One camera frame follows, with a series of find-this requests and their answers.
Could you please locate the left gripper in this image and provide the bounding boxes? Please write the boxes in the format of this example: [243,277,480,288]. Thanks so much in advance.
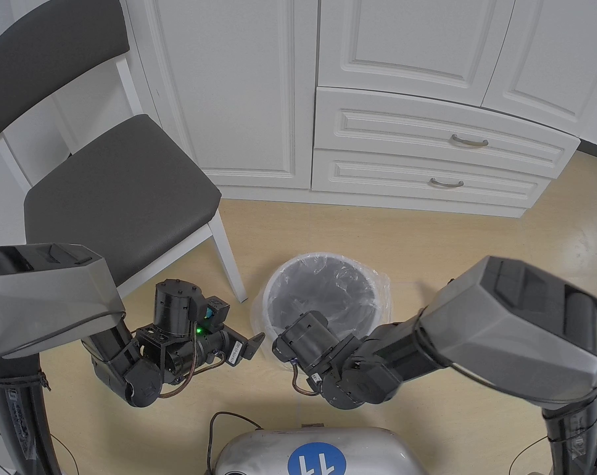
[198,328,266,368]

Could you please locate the clear plastic bag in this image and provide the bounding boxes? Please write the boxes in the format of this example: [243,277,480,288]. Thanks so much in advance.
[250,250,394,347]

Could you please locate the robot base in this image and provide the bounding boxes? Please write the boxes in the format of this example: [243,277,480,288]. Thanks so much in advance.
[214,426,428,475]

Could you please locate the white trash bin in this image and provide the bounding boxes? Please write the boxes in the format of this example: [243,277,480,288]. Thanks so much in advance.
[261,252,384,345]

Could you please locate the white chair grey cushions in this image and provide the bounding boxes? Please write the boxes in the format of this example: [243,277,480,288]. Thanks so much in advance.
[0,0,247,303]

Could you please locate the white wardrobe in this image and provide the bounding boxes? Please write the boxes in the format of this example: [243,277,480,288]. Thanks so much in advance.
[6,0,597,219]

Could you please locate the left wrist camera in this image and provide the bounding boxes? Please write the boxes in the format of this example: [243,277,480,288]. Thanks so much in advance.
[192,295,231,336]

